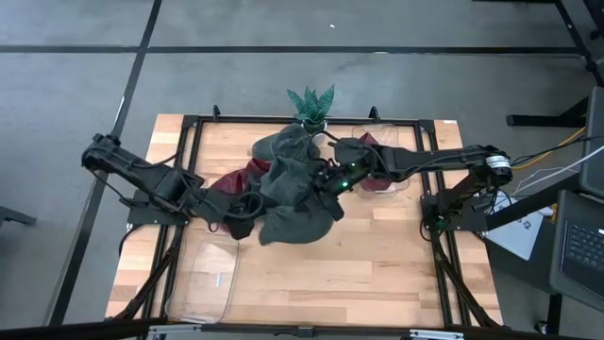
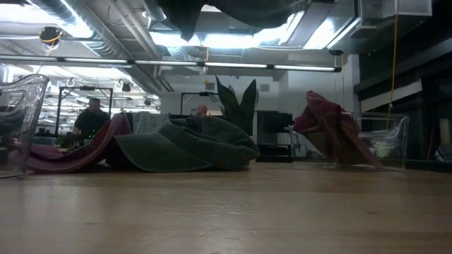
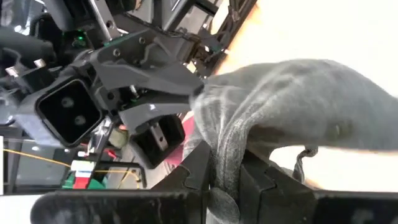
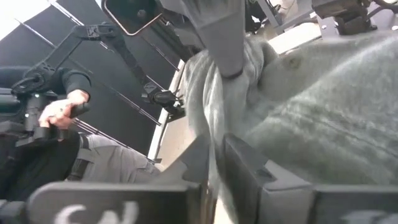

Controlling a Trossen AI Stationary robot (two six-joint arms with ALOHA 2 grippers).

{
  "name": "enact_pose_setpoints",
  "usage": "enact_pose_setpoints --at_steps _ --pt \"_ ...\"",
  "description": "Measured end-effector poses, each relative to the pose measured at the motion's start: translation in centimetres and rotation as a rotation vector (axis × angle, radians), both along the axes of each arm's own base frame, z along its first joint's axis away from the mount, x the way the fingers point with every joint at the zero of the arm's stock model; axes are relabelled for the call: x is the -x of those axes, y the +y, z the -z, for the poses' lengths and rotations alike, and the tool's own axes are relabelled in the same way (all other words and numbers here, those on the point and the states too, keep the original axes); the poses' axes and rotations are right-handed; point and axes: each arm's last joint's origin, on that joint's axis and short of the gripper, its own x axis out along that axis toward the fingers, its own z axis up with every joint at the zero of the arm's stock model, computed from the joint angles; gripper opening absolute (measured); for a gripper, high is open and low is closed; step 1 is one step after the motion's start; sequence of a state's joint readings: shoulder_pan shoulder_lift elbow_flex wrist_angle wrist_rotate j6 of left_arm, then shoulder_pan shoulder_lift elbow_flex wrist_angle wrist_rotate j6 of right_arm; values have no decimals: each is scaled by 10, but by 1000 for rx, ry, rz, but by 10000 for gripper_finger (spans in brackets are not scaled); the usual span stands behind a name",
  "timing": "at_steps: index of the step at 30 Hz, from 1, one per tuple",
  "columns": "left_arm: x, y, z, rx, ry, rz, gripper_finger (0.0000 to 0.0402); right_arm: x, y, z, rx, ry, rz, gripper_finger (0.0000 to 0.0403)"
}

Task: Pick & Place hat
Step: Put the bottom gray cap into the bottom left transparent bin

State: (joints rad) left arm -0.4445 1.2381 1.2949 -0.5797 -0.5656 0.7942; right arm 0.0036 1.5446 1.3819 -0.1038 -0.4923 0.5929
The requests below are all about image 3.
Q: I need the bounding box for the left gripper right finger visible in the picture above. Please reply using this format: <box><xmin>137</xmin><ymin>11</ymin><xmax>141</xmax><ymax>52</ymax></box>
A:
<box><xmin>238</xmin><ymin>150</ymin><xmax>398</xmax><ymax>224</ymax></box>

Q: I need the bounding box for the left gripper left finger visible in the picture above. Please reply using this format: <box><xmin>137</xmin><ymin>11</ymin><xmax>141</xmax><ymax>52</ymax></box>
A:
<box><xmin>30</xmin><ymin>139</ymin><xmax>213</xmax><ymax>224</ymax></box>

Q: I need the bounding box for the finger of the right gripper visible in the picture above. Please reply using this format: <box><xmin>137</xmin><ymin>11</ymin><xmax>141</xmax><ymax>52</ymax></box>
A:
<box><xmin>89</xmin><ymin>29</ymin><xmax>205</xmax><ymax>96</ymax></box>
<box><xmin>118</xmin><ymin>100</ymin><xmax>193</xmax><ymax>169</ymax></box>

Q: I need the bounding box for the grey-green cap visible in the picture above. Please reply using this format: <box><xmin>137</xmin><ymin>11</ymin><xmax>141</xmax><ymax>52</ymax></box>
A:
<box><xmin>183</xmin><ymin>58</ymin><xmax>398</xmax><ymax>224</ymax></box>

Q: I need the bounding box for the red green white box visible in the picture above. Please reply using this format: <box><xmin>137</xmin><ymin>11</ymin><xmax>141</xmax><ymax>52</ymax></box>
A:
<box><xmin>62</xmin><ymin>160</ymin><xmax>108</xmax><ymax>190</ymax></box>

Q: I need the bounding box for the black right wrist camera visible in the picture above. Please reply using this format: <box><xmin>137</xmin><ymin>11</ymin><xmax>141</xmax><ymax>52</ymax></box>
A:
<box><xmin>14</xmin><ymin>77</ymin><xmax>105</xmax><ymax>149</ymax></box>

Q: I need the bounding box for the yellow cable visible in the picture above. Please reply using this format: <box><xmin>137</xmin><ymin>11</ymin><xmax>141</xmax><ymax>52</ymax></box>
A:
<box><xmin>2</xmin><ymin>148</ymin><xmax>142</xmax><ymax>190</ymax></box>

